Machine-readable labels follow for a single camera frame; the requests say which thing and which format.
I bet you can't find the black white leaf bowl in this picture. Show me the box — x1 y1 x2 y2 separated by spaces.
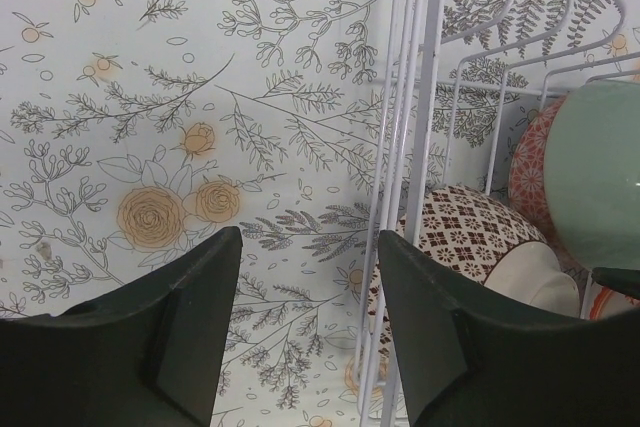
507 96 591 278

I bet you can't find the white wire dish rack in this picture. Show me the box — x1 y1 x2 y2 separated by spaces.
355 0 639 426

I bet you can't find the orange floral bowl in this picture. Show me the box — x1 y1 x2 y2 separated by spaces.
586 283 639 321

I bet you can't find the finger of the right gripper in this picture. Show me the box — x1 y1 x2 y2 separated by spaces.
592 267 640 300

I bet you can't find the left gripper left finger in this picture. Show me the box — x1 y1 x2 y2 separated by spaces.
1 226 242 426

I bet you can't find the floral table mat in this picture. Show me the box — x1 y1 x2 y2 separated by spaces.
0 0 640 427

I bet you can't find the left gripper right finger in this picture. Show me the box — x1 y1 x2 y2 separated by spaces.
379 231 639 426

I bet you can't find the celadon green bowl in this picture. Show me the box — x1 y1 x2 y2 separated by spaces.
543 80 639 270

